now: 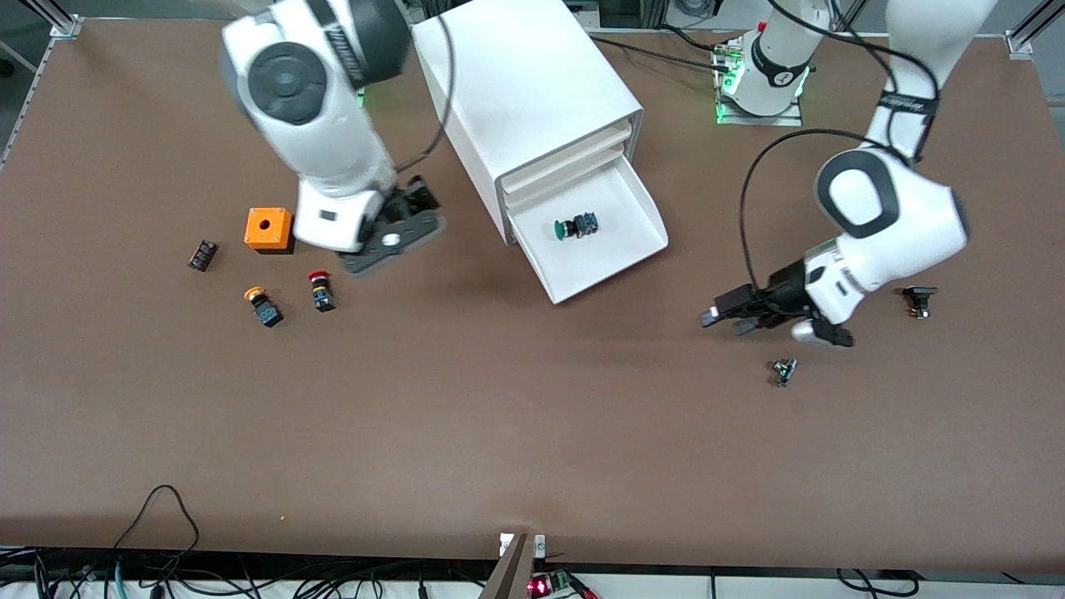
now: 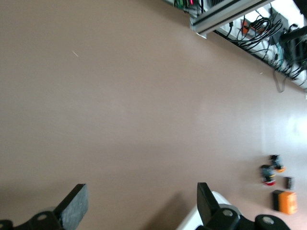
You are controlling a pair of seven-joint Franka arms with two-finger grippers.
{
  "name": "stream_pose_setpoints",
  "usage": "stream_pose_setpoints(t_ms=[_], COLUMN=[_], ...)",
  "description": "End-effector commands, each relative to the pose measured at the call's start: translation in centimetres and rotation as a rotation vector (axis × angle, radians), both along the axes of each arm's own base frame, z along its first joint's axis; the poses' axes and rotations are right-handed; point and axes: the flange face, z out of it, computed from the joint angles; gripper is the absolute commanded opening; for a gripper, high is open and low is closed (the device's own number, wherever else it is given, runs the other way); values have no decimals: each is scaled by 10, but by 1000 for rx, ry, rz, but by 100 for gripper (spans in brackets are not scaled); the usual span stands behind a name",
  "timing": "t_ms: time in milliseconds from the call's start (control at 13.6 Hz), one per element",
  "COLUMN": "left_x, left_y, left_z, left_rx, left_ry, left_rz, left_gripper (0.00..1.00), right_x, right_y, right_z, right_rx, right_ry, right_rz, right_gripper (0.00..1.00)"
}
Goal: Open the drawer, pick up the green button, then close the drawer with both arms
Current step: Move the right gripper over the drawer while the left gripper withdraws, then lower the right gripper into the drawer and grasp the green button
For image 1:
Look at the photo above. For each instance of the black square-cap push button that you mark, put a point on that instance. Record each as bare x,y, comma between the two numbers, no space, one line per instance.
919,293

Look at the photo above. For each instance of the green-cap push button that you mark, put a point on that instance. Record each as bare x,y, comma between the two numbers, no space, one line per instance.
574,226

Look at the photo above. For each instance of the circuit board with red LED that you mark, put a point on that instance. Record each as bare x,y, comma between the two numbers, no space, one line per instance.
545,586

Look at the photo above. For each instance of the red-cap push button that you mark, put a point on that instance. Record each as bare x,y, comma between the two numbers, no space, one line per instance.
323,298

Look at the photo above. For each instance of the white drawer cabinet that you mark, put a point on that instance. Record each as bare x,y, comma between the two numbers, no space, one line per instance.
516,83

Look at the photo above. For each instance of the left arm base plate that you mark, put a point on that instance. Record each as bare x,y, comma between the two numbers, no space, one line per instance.
753,119

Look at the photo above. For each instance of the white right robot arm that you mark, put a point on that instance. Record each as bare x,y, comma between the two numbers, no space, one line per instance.
291,83

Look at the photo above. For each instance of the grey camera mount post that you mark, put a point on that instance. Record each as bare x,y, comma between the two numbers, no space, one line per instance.
509,574

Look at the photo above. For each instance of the white highest drawer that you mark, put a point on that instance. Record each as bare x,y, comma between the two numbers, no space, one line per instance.
566,159

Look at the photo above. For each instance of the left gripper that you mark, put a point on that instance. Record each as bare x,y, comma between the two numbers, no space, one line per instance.
780,293

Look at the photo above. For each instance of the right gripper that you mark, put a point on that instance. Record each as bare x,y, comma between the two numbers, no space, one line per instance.
413,200

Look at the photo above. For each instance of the white middle drawer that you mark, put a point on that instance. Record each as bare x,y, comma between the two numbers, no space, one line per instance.
566,178

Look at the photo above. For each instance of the white lowest drawer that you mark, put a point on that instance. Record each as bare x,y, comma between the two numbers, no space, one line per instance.
599,249

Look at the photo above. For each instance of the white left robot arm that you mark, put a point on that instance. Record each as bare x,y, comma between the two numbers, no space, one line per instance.
899,216

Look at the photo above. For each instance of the aluminium frame profile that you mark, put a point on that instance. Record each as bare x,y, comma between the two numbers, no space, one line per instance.
1027,33
62,23

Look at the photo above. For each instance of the orange box with hole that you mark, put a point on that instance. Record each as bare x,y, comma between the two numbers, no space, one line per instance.
279,229

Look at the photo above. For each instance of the small metal switch part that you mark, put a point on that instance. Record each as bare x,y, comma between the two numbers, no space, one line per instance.
784,371

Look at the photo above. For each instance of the orange-cap push button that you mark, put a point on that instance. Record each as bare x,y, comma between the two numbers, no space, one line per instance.
266,312

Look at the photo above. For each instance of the small dark brown component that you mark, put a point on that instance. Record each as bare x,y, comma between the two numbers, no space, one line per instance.
202,254

